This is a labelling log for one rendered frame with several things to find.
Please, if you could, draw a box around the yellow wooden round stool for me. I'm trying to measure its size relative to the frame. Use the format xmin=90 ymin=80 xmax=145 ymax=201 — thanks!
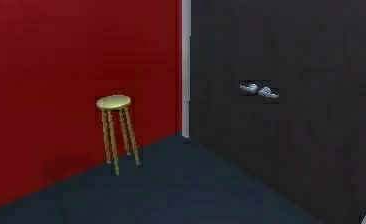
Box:
xmin=95 ymin=94 xmax=141 ymax=177

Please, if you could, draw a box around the black double room door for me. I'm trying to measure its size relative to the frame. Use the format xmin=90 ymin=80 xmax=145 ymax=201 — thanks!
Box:
xmin=189 ymin=0 xmax=366 ymax=224

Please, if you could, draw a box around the silver lever door handle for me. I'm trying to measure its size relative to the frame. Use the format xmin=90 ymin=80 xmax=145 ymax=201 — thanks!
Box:
xmin=239 ymin=83 xmax=259 ymax=96
xmin=258 ymin=86 xmax=280 ymax=100

